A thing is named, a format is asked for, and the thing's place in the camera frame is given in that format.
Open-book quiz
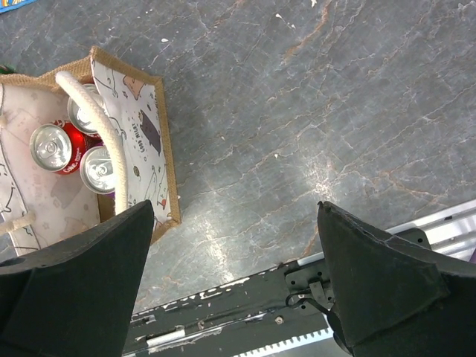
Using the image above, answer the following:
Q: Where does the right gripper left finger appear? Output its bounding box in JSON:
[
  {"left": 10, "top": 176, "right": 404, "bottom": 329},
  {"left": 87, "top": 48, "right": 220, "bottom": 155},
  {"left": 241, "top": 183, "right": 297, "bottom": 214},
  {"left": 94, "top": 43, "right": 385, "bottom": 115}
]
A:
[{"left": 1, "top": 200, "right": 153, "bottom": 356}]

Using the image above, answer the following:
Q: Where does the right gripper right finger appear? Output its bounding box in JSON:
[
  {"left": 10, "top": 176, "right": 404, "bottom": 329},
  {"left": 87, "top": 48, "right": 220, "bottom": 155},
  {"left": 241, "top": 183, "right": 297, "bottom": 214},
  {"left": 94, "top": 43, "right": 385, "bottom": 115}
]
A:
[{"left": 317, "top": 202, "right": 475, "bottom": 356}]

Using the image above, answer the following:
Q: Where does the brown canvas tote bag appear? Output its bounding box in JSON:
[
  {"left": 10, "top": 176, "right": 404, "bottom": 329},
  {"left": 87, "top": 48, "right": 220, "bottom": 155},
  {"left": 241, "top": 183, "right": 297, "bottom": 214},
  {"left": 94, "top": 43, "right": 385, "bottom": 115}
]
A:
[{"left": 1, "top": 47, "right": 181, "bottom": 257}]

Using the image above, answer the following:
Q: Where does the purple soda can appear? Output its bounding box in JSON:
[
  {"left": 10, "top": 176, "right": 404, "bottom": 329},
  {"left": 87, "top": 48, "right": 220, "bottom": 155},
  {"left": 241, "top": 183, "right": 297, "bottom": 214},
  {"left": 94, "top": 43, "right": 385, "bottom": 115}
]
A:
[{"left": 79, "top": 145, "right": 116, "bottom": 196}]

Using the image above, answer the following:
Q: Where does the red cola can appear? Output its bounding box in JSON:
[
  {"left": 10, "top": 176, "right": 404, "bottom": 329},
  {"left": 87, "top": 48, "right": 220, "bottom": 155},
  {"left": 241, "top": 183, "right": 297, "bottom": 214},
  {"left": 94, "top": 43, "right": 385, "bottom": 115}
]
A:
[
  {"left": 30, "top": 120, "right": 99, "bottom": 175},
  {"left": 67, "top": 83, "right": 108, "bottom": 139}
]

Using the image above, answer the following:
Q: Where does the green glass bottle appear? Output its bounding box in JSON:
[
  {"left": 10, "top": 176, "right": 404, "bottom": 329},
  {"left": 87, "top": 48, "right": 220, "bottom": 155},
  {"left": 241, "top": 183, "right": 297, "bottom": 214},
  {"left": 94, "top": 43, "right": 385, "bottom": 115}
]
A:
[{"left": 0, "top": 65, "right": 15, "bottom": 74}]

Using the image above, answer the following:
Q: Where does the blue patterned cloth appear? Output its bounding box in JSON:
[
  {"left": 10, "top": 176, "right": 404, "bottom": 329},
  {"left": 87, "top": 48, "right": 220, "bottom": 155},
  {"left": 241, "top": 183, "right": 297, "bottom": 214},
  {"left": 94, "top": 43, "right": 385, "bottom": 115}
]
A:
[{"left": 0, "top": 0, "right": 36, "bottom": 13}]

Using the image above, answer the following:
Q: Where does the light blue cable duct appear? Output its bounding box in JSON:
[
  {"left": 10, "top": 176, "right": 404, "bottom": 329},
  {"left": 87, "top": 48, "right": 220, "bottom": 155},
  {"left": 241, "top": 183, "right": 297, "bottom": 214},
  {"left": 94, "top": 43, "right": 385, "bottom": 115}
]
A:
[{"left": 234, "top": 328, "right": 333, "bottom": 357}]

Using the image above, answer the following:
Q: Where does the aluminium frame rail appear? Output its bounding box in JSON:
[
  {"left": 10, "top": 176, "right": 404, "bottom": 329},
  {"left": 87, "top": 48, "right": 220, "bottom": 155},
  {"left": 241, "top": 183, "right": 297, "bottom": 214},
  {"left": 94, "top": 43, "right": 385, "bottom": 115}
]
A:
[{"left": 297, "top": 199, "right": 476, "bottom": 267}]

